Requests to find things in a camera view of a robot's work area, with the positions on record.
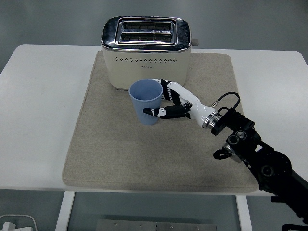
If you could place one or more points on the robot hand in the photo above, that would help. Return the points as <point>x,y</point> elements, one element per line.
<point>190,97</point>

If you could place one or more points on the blue ribbed cup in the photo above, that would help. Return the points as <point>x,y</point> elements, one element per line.
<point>144,98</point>

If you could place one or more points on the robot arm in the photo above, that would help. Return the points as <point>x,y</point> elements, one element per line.
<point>262,154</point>

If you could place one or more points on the cream and chrome toaster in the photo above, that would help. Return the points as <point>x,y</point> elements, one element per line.
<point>144,65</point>

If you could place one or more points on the beige fabric mat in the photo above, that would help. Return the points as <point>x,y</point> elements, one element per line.
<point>134,156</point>

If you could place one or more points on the white table leg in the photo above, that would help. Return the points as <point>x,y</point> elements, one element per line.
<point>64,211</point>
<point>244,214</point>

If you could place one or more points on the grey metal plate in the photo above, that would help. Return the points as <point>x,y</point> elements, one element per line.
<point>156,226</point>

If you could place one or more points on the white plastic bin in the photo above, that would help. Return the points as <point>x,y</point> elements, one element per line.
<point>29,220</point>

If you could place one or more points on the small white block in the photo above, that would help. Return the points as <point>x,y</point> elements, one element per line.
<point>9,226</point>

